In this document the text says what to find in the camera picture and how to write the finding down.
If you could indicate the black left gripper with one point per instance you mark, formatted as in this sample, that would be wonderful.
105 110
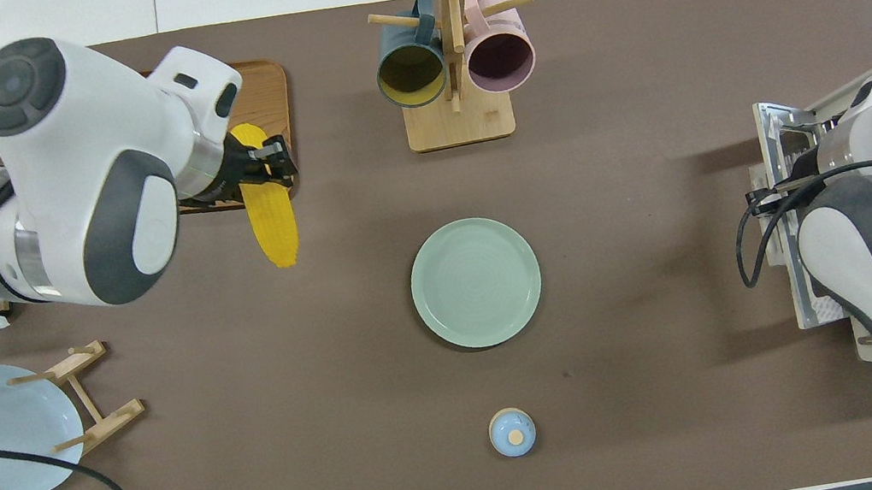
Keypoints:
240 175

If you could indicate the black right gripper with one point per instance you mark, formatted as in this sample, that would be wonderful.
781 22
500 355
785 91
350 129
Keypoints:
766 197

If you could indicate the yellow corn cob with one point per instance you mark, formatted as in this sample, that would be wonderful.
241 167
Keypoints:
273 226

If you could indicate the pale green plate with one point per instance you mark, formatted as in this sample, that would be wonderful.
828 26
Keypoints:
476 282

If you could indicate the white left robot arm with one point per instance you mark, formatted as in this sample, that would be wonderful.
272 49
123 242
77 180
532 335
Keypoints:
86 159

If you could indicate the wooden serving tray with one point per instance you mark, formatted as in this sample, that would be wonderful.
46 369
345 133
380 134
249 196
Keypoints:
267 97

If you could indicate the dark blue mug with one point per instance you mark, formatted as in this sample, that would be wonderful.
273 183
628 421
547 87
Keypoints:
411 76

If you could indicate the brown table mat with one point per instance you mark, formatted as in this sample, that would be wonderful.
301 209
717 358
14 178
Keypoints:
329 339

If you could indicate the wooden mug tree stand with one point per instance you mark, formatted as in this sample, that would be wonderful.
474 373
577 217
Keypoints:
461 124

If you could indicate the pink mug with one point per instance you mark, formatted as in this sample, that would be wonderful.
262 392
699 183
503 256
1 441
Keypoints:
502 62

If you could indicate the wooden plate rack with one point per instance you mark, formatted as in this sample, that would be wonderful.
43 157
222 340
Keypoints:
93 409

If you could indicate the blue bell with wooden knob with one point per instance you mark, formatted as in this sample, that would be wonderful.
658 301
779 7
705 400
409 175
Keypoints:
512 432

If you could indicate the light blue plate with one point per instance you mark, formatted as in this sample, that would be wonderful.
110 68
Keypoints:
22 428

